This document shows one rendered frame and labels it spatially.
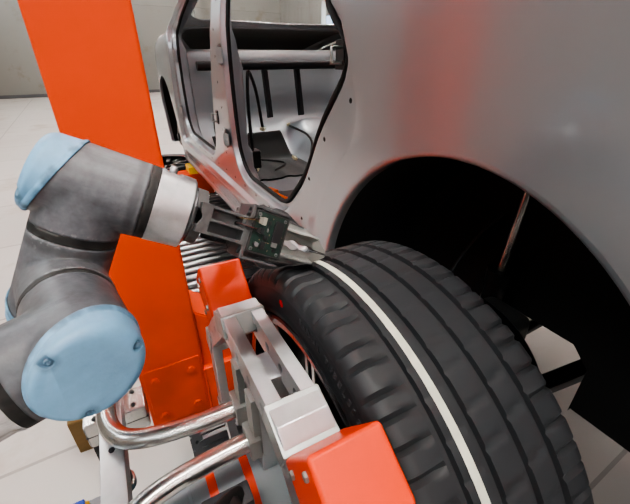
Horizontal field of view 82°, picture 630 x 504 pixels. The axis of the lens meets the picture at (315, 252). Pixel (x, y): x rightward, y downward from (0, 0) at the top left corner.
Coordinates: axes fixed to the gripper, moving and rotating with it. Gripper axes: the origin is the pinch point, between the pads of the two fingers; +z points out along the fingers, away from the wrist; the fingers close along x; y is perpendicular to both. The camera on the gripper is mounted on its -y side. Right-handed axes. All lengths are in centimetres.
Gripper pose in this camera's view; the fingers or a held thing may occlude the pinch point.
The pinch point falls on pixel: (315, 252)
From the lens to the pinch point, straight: 57.8
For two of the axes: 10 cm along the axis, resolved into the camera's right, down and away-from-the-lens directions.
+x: 2.8, -9.6, 0.1
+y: 4.5, 1.2, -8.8
